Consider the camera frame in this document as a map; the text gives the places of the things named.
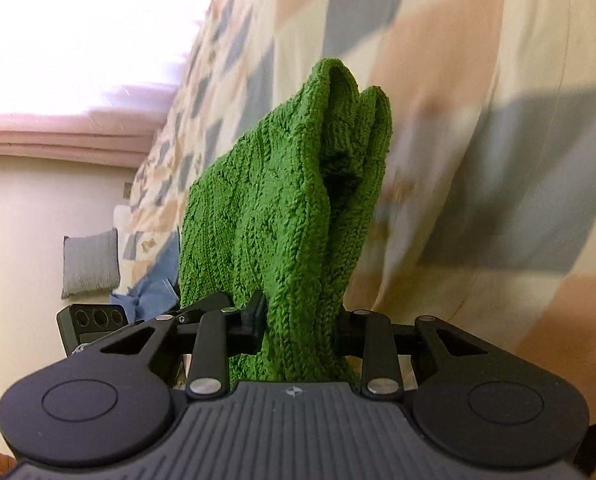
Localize green knitted vest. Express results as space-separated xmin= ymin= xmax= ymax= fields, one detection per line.
xmin=179 ymin=58 xmax=392 ymax=382

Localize blue denim clothes pile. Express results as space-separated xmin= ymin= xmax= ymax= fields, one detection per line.
xmin=110 ymin=240 xmax=179 ymax=324

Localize grey pillow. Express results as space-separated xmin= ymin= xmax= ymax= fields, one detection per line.
xmin=61 ymin=229 xmax=121 ymax=299

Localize checkered teddy bear quilt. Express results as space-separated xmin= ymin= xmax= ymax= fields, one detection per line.
xmin=119 ymin=0 xmax=596 ymax=420

